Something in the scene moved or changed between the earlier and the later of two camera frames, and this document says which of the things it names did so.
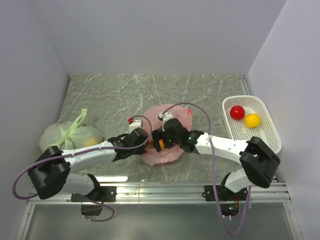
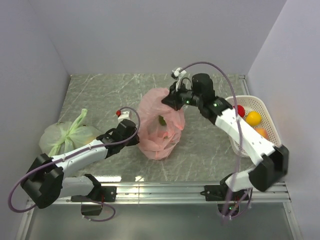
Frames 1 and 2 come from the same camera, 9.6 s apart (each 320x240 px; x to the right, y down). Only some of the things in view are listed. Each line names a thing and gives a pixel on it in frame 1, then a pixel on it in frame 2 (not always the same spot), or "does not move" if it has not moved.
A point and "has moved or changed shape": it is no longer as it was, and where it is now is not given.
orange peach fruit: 161,143 -> 263,132
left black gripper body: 138,149 -> 133,140
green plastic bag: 67,135 does not move
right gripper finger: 156,135 -> 174,98
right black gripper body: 169,142 -> 189,98
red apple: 237,112 does not move
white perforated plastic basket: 245,118 does not move
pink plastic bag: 152,122 has moved or changed shape
